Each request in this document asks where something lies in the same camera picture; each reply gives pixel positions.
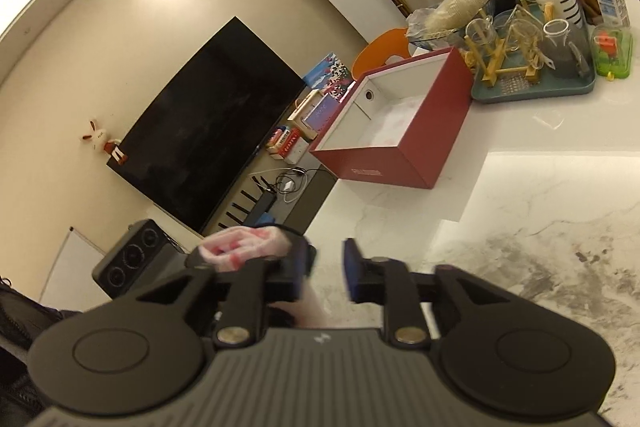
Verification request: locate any stack of small card boxes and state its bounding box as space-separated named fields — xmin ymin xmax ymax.
xmin=265 ymin=127 xmax=306 ymax=164

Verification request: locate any toy in clear green dome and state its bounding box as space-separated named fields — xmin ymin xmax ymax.
xmin=590 ymin=26 xmax=632 ymax=80

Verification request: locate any black appliance with dials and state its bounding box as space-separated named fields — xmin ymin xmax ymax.
xmin=91 ymin=219 xmax=204 ymax=296

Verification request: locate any red cardboard box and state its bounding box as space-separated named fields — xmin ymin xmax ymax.
xmin=307 ymin=47 xmax=475 ymax=190

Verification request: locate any bag of paper cups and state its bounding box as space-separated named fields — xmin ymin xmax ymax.
xmin=406 ymin=0 xmax=494 ymax=51

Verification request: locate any black router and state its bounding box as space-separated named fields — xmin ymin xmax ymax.
xmin=217 ymin=174 xmax=279 ymax=231

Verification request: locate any person's black clothing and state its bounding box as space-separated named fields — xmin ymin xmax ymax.
xmin=0 ymin=277 xmax=84 ymax=427

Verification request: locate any orange round board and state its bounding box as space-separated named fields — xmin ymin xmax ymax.
xmin=351 ymin=28 xmax=412 ymax=80

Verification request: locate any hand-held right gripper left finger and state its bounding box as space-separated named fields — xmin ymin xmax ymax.
xmin=132 ymin=232 xmax=317 ymax=351

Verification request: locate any grey glass pitcher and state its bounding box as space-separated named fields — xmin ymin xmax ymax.
xmin=542 ymin=19 xmax=594 ymax=76

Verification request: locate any plush rabbit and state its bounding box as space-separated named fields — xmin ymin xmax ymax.
xmin=81 ymin=119 xmax=129 ymax=166

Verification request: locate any wooden cup rack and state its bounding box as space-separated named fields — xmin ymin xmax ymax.
xmin=465 ymin=2 xmax=544 ymax=86

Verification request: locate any clear glass cup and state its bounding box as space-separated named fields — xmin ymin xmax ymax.
xmin=507 ymin=19 xmax=544 ymax=58
xmin=465 ymin=18 xmax=499 ymax=58

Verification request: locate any teal plastic tray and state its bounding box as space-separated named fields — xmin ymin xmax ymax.
xmin=471 ymin=2 xmax=597 ymax=104

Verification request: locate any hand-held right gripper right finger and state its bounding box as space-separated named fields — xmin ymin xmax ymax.
xmin=341 ymin=238 xmax=516 ymax=351

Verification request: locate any colourful picture box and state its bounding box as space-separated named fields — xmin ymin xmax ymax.
xmin=305 ymin=53 xmax=354 ymax=101

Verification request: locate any white cable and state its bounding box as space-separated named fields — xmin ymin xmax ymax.
xmin=265 ymin=167 xmax=309 ymax=204

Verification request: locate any white board panel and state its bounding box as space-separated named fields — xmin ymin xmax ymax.
xmin=40 ymin=227 xmax=109 ymax=309

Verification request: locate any black television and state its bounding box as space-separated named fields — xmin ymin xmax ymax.
xmin=106 ymin=17 xmax=306 ymax=236

